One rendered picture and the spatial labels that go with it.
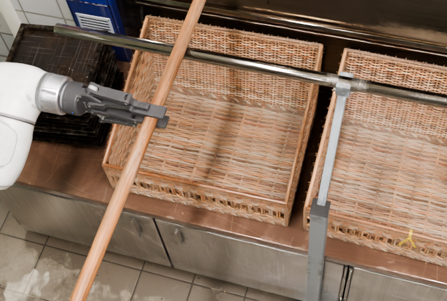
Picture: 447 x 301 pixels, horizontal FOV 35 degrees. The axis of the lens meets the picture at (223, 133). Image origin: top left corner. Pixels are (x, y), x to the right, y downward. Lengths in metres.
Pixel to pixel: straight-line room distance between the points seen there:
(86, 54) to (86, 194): 0.43
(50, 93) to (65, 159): 0.70
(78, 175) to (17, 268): 0.70
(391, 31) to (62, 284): 1.53
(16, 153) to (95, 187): 0.61
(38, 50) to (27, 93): 0.61
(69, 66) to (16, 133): 0.58
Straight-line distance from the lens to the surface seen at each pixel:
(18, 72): 1.66
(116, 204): 1.46
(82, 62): 2.17
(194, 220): 2.11
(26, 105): 1.64
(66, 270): 2.78
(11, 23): 2.58
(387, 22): 1.98
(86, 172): 2.25
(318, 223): 1.73
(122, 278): 2.71
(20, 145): 1.64
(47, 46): 2.24
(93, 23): 2.34
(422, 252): 2.03
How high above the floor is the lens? 2.49
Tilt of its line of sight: 59 degrees down
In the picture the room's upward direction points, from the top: 9 degrees counter-clockwise
